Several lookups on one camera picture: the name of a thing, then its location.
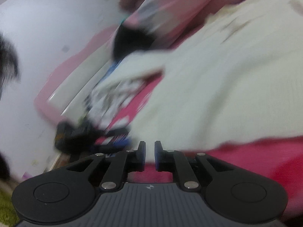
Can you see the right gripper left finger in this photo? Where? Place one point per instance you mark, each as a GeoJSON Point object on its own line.
{"type": "Point", "coordinates": [71, 194]}

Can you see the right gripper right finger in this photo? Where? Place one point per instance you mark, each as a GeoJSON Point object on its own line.
{"type": "Point", "coordinates": [230, 191]}

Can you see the white knit sweater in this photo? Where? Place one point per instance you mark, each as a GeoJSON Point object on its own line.
{"type": "Point", "coordinates": [213, 87]}

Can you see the pink white headboard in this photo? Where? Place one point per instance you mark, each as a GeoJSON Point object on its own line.
{"type": "Point", "coordinates": [63, 96]}

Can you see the black garment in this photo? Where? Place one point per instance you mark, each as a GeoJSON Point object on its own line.
{"type": "Point", "coordinates": [129, 40]}

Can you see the pink floral bed sheet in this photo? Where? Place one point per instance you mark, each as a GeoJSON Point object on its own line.
{"type": "Point", "coordinates": [260, 165]}

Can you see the pink floral duvet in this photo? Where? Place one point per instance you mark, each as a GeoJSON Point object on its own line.
{"type": "Point", "coordinates": [166, 20]}

